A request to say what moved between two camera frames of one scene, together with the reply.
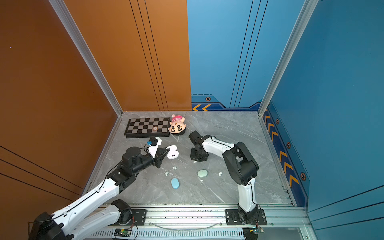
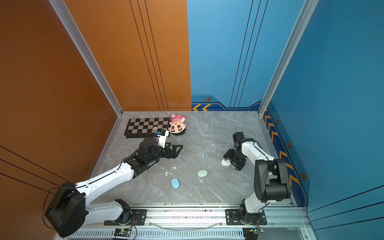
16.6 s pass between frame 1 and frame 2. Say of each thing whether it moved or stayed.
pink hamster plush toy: stayed
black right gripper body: moved
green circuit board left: stayed
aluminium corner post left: stayed
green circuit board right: stayed
